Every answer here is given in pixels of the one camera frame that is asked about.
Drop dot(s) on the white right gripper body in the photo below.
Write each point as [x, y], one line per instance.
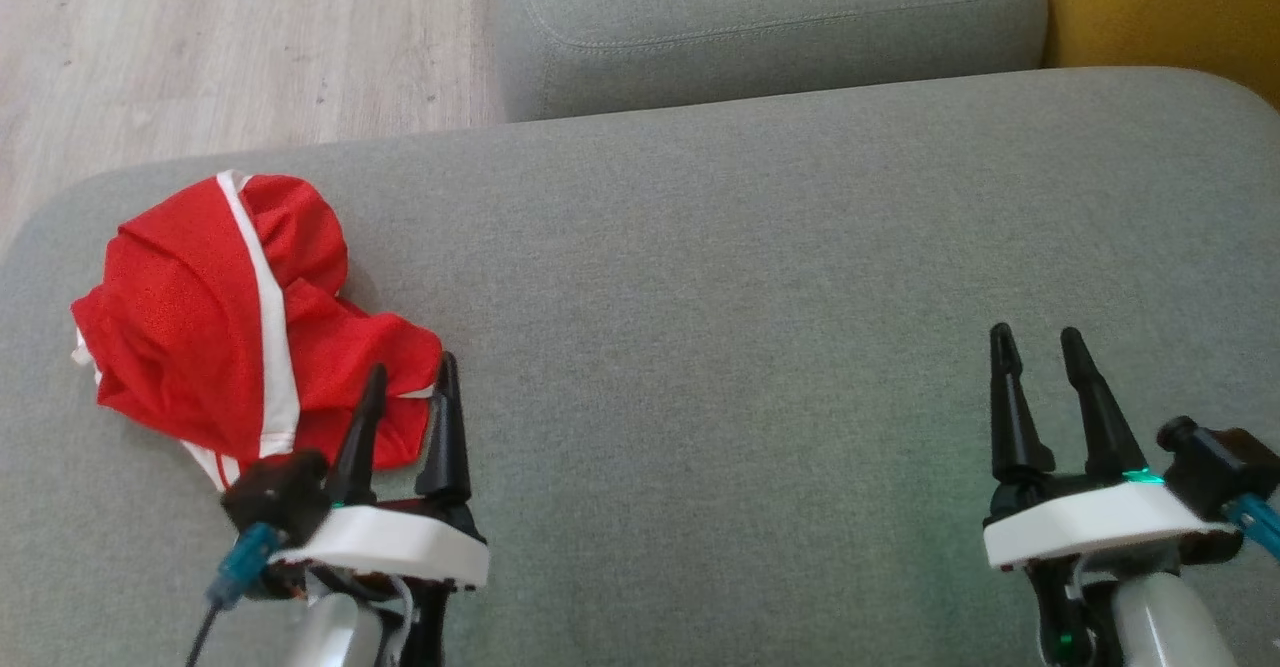
[1095, 527]

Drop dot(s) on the red shorts with white stripe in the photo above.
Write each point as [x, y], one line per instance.
[180, 292]

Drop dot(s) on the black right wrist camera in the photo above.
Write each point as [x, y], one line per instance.
[1220, 477]

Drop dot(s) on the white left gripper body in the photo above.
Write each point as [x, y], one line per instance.
[400, 545]

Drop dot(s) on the red and white basketball jersey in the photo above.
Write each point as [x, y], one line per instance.
[375, 362]

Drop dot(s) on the grey fabric sofa back cushion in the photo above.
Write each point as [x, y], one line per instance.
[760, 17]

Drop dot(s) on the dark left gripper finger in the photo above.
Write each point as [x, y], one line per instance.
[362, 447]
[446, 437]

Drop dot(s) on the grey-green sofa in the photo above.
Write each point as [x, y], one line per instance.
[720, 327]

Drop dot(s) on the mustard yellow cushion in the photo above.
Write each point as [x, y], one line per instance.
[1170, 2]

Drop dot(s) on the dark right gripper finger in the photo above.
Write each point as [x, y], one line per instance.
[1105, 417]
[1012, 417]

